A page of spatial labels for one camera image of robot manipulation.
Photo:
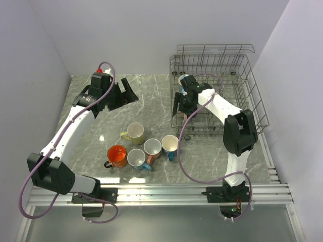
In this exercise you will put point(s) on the salmon floral mug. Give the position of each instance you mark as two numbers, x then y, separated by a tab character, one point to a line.
153	149

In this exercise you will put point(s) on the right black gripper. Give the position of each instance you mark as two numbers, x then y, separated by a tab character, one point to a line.
179	97

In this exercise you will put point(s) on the light blue floral mug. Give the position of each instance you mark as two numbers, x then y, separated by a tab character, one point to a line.
137	159

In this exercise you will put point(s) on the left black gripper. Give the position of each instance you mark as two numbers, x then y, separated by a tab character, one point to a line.
125	97

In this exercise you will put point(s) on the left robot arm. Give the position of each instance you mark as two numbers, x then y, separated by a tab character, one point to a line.
49	168

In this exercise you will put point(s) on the wire dish rack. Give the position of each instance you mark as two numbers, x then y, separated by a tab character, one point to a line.
226	68

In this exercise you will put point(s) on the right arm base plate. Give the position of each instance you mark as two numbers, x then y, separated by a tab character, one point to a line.
217	195

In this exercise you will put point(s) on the blue mug orange interior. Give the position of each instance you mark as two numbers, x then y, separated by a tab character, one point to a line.
180	84

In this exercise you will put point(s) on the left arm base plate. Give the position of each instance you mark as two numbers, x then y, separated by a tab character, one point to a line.
107	194

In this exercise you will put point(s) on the orange mug black handle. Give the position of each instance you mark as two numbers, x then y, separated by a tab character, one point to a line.
116	157

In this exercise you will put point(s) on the dark blue mug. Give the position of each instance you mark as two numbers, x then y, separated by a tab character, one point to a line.
169	145

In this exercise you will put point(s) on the pink faceted mug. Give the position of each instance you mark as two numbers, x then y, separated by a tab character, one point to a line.
184	116

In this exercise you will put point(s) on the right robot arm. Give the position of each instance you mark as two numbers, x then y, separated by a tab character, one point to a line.
239	135

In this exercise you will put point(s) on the yellow faceted mug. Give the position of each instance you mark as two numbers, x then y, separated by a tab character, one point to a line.
134	133

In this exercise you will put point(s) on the aluminium mounting rail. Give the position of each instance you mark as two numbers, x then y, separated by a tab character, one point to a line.
166	195

